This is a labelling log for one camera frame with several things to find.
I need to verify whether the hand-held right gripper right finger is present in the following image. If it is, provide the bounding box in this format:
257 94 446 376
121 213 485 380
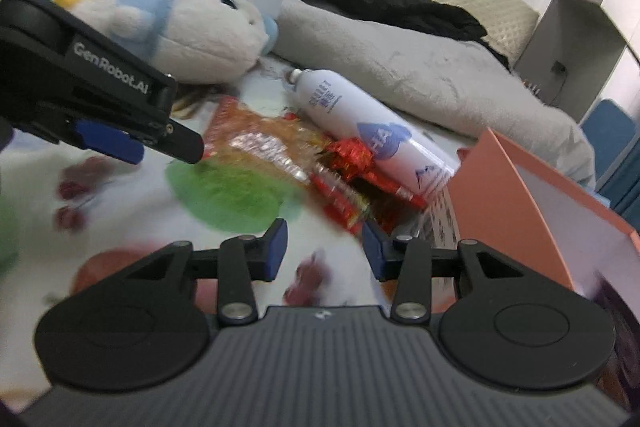
362 221 547 324

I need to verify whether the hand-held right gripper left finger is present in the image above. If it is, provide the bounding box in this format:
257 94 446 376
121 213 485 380
100 218 289 326

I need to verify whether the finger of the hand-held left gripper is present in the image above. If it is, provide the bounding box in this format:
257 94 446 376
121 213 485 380
75 119 146 166
127 119 206 166

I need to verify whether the long red snack packet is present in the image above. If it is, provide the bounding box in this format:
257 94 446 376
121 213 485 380
310 169 372 236

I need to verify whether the orange snack packet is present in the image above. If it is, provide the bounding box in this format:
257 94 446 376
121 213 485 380
202 96 332 184

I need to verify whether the shiny red candy packet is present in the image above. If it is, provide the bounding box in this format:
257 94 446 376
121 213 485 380
324 138 377 180

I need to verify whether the orange cardboard box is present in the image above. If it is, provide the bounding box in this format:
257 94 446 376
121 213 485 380
445 128 640 410

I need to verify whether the white and blue plush toy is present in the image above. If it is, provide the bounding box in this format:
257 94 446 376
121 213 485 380
25 0 279 86

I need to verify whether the white spray can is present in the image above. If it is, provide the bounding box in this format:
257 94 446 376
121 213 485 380
283 68 461 200

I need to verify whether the grey duvet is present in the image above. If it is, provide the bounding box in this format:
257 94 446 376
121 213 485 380
277 0 597 188

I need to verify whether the blue chair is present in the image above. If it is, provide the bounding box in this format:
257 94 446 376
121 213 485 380
581 99 639 158

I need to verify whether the white grey wall cabinet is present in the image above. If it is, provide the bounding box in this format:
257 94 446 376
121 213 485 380
515 0 640 124

